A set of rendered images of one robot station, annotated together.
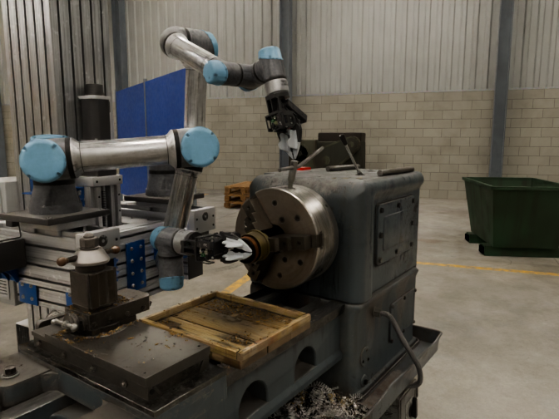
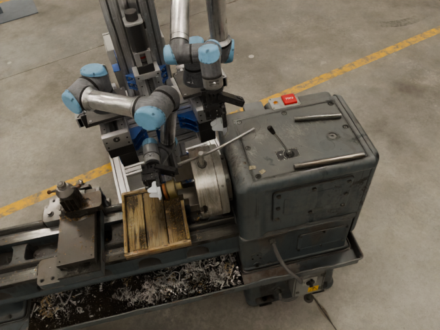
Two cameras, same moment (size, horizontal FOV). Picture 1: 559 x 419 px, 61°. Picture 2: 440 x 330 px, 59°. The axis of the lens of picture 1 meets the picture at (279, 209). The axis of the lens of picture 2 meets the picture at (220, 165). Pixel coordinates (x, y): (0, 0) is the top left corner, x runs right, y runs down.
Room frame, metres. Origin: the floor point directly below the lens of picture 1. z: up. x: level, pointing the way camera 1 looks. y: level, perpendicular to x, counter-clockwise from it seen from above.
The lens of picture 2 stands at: (0.78, -0.86, 2.45)
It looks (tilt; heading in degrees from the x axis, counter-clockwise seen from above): 50 degrees down; 48
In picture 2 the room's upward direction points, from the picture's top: 7 degrees counter-clockwise
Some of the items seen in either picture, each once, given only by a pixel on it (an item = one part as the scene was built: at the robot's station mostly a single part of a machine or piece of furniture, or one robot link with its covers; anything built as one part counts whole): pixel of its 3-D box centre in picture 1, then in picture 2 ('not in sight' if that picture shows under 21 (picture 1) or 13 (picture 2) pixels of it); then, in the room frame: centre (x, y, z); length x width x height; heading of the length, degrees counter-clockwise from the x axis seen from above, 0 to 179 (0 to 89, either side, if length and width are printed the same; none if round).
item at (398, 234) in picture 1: (338, 223); (291, 162); (1.79, -0.23, 1.06); 0.59 x 0.48 x 0.39; 145
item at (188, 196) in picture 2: (294, 242); (192, 200); (1.34, -0.04, 1.09); 0.12 x 0.11 x 0.05; 55
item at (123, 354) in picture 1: (111, 344); (78, 223); (0.96, 0.36, 0.95); 0.43 x 0.17 x 0.05; 55
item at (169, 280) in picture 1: (170, 269); (156, 160); (1.44, 0.34, 0.98); 0.11 x 0.08 x 0.11; 18
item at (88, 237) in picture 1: (89, 240); (61, 184); (1.00, 0.41, 1.17); 0.04 x 0.04 x 0.03
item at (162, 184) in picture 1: (164, 181); (196, 71); (1.88, 0.46, 1.21); 0.15 x 0.15 x 0.10
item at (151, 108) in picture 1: (148, 150); not in sight; (8.04, 2.22, 1.18); 4.12 x 0.80 x 2.35; 32
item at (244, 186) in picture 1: (253, 194); not in sight; (9.77, 0.54, 0.22); 1.25 x 0.86 x 0.44; 163
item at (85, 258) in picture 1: (90, 255); (63, 188); (1.00, 0.41, 1.13); 0.08 x 0.08 x 0.03
